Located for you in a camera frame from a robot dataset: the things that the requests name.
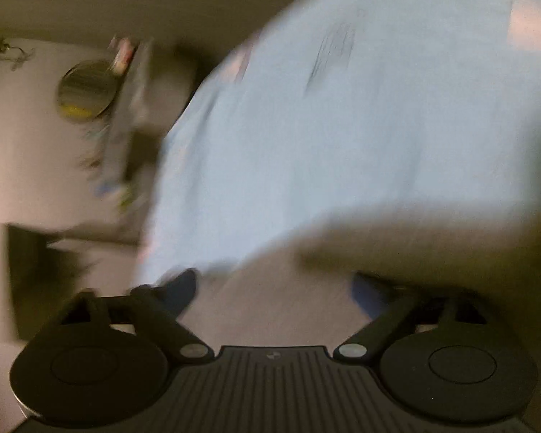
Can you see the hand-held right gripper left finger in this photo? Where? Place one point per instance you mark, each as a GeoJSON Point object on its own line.
{"type": "Point", "coordinates": [183, 292]}

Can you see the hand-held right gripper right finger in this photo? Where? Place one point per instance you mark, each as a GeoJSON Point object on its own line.
{"type": "Point", "coordinates": [365, 295]}

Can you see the dark rectangular object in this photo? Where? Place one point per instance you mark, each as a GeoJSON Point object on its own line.
{"type": "Point", "coordinates": [31, 275]}

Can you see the blue mushroom print blanket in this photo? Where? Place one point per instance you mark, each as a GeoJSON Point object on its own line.
{"type": "Point", "coordinates": [324, 135]}

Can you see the round metallic object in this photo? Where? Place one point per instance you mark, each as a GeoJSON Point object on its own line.
{"type": "Point", "coordinates": [88, 90]}

